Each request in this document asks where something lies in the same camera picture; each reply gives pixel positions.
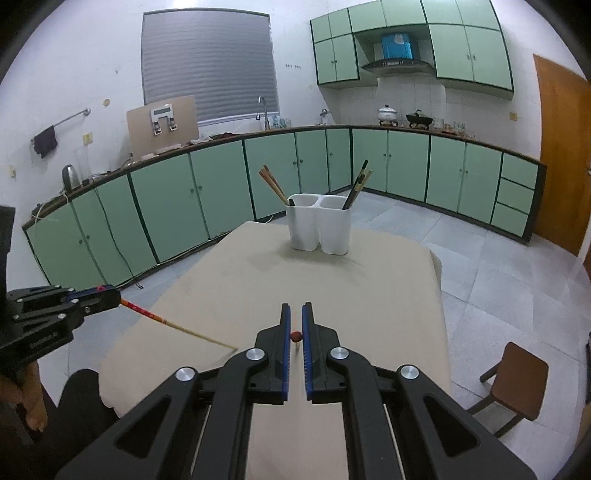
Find red orange patterned chopstick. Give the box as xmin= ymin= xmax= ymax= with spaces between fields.
xmin=290 ymin=331 xmax=303 ymax=343

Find plain bamboo chopstick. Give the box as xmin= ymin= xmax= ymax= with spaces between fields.
xmin=256 ymin=164 xmax=292 ymax=207

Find black chopstick with gold band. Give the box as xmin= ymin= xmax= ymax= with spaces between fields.
xmin=342 ymin=168 xmax=373 ymax=210

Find green lower kitchen cabinets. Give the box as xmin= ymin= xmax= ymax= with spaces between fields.
xmin=23 ymin=126 xmax=546 ymax=289

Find green kitchen cabinets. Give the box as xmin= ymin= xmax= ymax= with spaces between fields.
xmin=23 ymin=126 xmax=546 ymax=289
xmin=310 ymin=0 xmax=515 ymax=99

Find green upper kitchen cabinets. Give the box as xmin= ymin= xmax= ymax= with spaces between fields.
xmin=310 ymin=0 xmax=515 ymax=99

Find person's left hand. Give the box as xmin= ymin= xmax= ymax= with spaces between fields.
xmin=1 ymin=362 xmax=48 ymax=432

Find steel electric kettle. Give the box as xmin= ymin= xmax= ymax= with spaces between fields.
xmin=61 ymin=164 xmax=82 ymax=194

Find brown wooden chair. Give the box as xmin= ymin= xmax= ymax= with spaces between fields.
xmin=468 ymin=342 xmax=549 ymax=438

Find dark hanging towel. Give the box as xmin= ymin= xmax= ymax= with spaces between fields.
xmin=33 ymin=125 xmax=58 ymax=158

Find brown cardboard board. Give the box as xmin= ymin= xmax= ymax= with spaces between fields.
xmin=126 ymin=96 xmax=199 ymax=158

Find white double utensil holder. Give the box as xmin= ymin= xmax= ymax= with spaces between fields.
xmin=286 ymin=194 xmax=352 ymax=256

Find chrome sink faucet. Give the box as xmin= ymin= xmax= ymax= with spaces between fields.
xmin=256 ymin=95 xmax=270 ymax=131

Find grey window blind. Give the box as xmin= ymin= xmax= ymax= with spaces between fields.
xmin=141 ymin=8 xmax=280 ymax=122

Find black wok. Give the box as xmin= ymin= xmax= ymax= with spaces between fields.
xmin=406 ymin=109 xmax=434 ymax=130

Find white cooking pot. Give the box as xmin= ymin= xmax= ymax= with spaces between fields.
xmin=378 ymin=105 xmax=399 ymax=127

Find brown wooden door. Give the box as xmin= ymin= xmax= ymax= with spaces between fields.
xmin=534 ymin=55 xmax=590 ymax=255

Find black range hood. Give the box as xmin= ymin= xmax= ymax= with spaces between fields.
xmin=361 ymin=32 xmax=436 ymax=78

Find metal towel rail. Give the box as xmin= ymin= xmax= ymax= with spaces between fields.
xmin=53 ymin=107 xmax=91 ymax=127

